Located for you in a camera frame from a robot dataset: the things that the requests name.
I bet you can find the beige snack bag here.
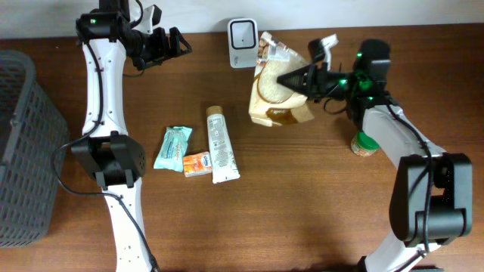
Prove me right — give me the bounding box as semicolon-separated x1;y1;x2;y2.
249;32;314;127

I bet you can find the green lid jar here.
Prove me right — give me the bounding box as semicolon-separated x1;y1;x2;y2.
350;131;380;157

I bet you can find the teal tissue pack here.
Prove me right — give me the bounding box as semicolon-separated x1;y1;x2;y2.
154;126;192;172

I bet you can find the white cream tube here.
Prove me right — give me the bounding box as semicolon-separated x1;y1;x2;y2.
206;106;240;184

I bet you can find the small orange packet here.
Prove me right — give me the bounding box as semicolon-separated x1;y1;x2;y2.
183;152;213;177

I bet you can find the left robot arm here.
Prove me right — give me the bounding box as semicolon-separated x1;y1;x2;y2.
70;1;192;271

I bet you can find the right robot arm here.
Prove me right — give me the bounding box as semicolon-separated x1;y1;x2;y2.
277;39;473;271

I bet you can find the white barcode scanner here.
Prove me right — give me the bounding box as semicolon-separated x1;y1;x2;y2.
227;18;259;69

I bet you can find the grey plastic mesh basket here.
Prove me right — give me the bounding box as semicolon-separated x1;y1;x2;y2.
1;51;69;248

